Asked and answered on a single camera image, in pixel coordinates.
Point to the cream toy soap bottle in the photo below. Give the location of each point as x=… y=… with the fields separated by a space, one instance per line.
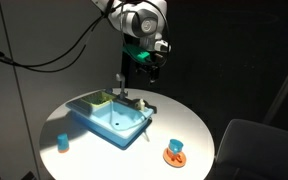
x=141 y=104

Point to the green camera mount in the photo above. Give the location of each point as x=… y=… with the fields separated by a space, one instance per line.
x=135 y=51

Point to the blue toy dish brush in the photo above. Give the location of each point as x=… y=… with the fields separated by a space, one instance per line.
x=109 y=90

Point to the green toy dish rack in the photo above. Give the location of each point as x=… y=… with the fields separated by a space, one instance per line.
x=95 y=99

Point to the blue toy sink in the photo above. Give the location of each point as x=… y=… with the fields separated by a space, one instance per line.
x=117 y=123

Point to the grey slanted pole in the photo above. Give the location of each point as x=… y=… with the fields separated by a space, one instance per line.
x=284 y=86

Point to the blue toy teacup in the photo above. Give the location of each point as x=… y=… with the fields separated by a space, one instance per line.
x=175 y=146

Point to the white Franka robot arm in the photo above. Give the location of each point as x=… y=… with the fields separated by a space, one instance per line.
x=140 y=20

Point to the blue cup with orange rim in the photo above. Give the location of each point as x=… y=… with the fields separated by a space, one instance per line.
x=63 y=142

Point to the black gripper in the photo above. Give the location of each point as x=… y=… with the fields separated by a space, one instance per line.
x=145 y=66

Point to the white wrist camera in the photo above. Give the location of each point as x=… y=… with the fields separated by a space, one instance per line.
x=162 y=46

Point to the grey toy faucet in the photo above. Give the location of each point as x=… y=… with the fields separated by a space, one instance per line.
x=121 y=90

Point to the grey chair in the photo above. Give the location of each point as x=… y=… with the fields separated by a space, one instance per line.
x=260 y=150

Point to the orange toy saucer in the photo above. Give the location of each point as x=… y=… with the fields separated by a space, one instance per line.
x=174 y=158

